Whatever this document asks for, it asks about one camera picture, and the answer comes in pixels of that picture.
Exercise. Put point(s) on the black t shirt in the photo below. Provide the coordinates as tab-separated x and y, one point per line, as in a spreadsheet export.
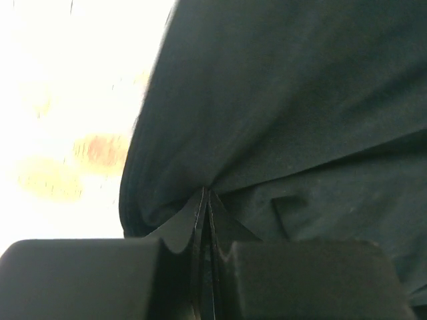
307	118

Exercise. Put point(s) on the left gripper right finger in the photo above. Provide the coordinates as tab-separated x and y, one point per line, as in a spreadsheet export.
315	279

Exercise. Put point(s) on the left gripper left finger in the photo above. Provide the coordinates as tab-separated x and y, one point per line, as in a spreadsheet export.
152	277

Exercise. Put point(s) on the floral patterned table mat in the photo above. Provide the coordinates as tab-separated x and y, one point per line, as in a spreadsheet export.
73	77

